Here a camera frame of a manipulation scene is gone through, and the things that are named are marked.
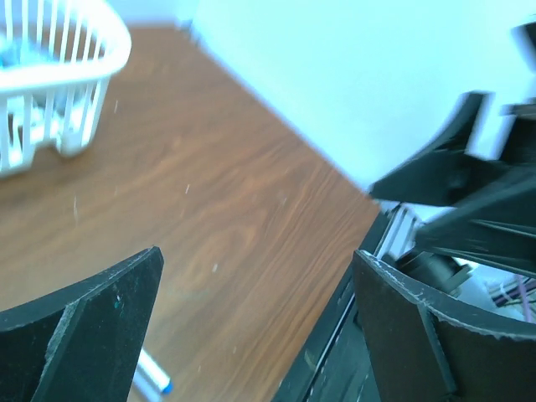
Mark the white blue marker pen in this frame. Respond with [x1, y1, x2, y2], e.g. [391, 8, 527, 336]
[132, 348, 173, 402]

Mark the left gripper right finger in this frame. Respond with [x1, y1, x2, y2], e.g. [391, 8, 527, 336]
[353, 250, 535, 401]

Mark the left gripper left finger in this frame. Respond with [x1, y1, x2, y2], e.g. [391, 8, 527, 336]
[1, 246, 164, 401]

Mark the white plastic dish basket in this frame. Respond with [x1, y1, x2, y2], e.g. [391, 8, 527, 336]
[1, 1, 131, 177]

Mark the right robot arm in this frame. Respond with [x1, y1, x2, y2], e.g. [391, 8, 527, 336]
[369, 91, 535, 322]

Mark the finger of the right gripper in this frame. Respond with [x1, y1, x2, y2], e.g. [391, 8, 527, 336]
[415, 167, 535, 278]
[369, 91, 515, 207]

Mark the aluminium frame rail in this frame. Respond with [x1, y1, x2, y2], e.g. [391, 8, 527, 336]
[374, 201, 422, 260]

